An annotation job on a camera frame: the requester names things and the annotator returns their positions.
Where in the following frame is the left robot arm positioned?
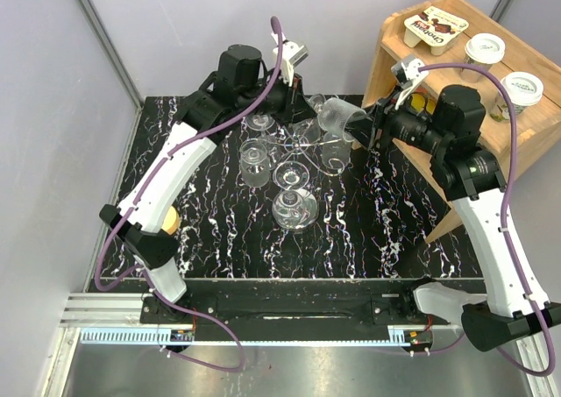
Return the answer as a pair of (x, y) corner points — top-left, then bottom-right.
(99, 40), (315, 323)

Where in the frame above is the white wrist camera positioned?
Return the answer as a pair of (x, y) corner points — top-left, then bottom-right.
(273, 35), (309, 87)
(391, 55), (429, 110)

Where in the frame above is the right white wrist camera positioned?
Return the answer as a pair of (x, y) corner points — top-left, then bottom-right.
(391, 55), (429, 110)

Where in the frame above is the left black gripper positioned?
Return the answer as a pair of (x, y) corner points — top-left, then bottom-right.
(238, 67), (317, 127)

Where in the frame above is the far paper coffee cup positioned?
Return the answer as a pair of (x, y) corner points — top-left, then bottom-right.
(465, 33), (506, 71)

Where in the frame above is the chrome wine glass rack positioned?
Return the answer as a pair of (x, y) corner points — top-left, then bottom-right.
(249, 123), (342, 194)

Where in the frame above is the paper coffee cup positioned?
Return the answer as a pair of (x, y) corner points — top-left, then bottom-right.
(489, 72), (543, 122)
(465, 33), (506, 71)

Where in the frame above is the chocolate yogurt cup pack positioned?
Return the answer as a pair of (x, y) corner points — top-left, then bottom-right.
(403, 6), (469, 56)

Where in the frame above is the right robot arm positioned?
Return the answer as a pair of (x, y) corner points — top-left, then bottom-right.
(344, 85), (560, 351)

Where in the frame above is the clear wine glass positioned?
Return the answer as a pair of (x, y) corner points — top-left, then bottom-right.
(245, 114), (275, 132)
(272, 160), (319, 231)

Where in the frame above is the near paper coffee cup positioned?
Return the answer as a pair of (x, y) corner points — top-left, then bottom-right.
(489, 72), (543, 122)

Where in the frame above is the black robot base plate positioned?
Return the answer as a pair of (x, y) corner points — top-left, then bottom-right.
(94, 276), (487, 344)

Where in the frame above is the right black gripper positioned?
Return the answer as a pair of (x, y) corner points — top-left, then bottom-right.
(338, 82), (449, 155)

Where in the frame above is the colourful sponge pack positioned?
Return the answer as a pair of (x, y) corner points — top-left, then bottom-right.
(409, 93), (437, 116)

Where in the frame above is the wooden shelf unit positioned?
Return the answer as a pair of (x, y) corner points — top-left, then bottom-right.
(362, 0), (560, 244)

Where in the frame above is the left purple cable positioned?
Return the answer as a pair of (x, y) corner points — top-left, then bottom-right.
(94, 16), (288, 372)

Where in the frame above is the aluminium rail frame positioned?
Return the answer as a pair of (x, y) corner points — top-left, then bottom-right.
(45, 232), (559, 396)

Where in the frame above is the ribbed glass goblet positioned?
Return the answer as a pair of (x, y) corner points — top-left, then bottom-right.
(239, 139), (270, 188)

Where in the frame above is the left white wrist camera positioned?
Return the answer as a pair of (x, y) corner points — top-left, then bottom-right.
(273, 35), (309, 87)

